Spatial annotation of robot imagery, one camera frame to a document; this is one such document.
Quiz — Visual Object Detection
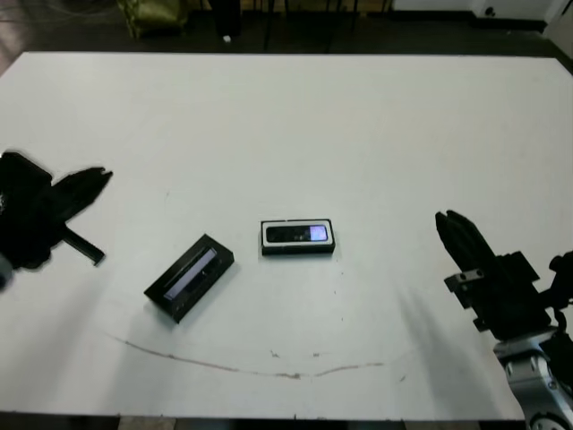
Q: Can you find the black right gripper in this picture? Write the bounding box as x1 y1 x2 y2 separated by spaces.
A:
435 210 552 341

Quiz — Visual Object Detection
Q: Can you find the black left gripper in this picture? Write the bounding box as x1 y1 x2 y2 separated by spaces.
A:
0 168 114 271

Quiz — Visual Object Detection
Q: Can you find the black box lid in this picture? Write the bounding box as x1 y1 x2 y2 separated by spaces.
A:
142 232 235 324

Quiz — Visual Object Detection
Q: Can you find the slim black camera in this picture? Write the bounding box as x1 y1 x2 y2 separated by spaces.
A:
264 225 328 243

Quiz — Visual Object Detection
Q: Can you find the black box base white insert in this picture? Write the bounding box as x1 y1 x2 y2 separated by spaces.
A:
259 218 336 259

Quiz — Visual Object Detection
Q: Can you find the yellow-green bag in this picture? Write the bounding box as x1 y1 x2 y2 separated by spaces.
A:
115 0 189 39

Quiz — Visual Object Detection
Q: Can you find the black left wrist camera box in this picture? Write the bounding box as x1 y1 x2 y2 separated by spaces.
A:
0 151 53 201

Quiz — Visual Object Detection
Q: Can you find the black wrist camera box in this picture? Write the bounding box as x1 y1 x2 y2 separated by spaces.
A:
548 251 573 308
0 151 53 201

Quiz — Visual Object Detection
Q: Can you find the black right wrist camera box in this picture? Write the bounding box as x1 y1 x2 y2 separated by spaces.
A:
548 251 573 308

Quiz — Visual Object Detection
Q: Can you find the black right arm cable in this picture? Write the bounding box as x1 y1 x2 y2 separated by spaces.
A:
552 308 573 336

